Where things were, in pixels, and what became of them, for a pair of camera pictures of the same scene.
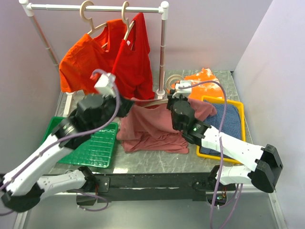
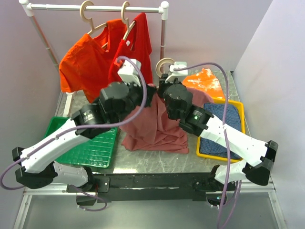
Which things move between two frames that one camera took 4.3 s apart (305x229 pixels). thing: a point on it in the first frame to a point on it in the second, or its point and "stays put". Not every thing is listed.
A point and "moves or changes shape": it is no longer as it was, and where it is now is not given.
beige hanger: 147,102 moves or changes shape
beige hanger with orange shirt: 83,5 stays put
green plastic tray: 96,150 stays put
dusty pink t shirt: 151,128 moves or changes shape
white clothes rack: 164,8 stays put
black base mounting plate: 152,187 stays put
